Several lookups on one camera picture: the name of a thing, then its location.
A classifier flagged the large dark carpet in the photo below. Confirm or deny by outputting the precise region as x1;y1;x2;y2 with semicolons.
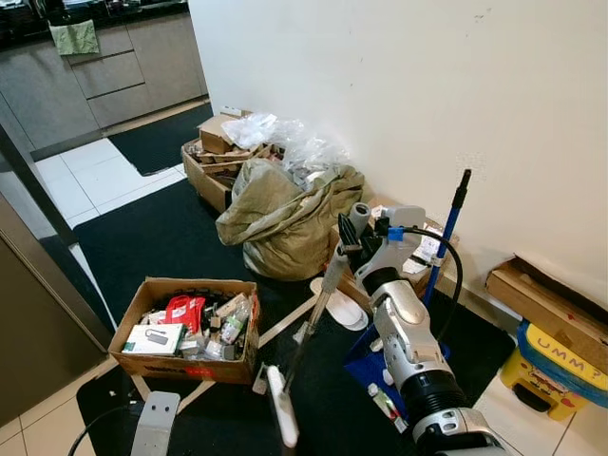
71;176;519;456

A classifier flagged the olive woven sack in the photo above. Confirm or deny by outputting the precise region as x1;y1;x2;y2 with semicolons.
217;157;367;281

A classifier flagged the grey kitchen cabinet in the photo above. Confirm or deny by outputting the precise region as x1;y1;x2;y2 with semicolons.
0;9;210;153

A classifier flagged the clear plastic bag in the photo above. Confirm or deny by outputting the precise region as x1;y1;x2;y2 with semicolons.
220;112;352;186

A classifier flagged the cardboard box with labels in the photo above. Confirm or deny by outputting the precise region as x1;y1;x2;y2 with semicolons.
370;199;449;295

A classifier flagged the open cardboard box of items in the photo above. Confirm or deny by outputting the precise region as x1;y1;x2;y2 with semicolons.
109;277;262;386

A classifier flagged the dark kitchen floor mat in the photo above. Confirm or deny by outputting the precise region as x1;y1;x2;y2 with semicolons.
107;103;215;177

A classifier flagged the green hanging towel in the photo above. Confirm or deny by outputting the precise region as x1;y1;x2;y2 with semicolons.
49;19;101;56

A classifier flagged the red package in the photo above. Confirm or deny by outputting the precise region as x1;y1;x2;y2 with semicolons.
163;294;207;335

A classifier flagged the small bottle with red label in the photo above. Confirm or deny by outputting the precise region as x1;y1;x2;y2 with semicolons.
369;385;405;433

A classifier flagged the long open cardboard box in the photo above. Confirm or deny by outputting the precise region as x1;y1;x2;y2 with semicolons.
486;256;608;371

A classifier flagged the cardboard box of scraps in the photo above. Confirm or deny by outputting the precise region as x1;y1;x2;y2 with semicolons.
180;112;286;215

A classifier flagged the light grey left wrist camera mount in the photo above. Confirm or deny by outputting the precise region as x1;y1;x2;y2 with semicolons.
131;391;181;456

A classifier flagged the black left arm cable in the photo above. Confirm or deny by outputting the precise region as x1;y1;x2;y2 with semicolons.
66;404;143;456

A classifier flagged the yellow bin with blue rim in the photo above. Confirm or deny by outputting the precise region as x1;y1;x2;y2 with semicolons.
499;321;608;422

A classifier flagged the grey stainless steel refrigerator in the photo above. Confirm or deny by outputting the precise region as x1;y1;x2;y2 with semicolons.
0;123;115;428

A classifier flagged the clear plastic water bottle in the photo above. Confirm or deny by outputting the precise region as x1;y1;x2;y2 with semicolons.
220;299;253;345

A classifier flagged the blue long-handled dustpan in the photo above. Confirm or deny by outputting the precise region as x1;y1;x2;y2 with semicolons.
344;169;473;419

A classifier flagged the silver broom with white head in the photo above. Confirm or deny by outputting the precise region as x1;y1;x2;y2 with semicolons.
264;201;373;449

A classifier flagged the white product box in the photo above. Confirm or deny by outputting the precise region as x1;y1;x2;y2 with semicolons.
123;323;186;357

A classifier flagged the white slipper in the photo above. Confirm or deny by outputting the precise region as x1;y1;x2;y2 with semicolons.
309;277;370;332

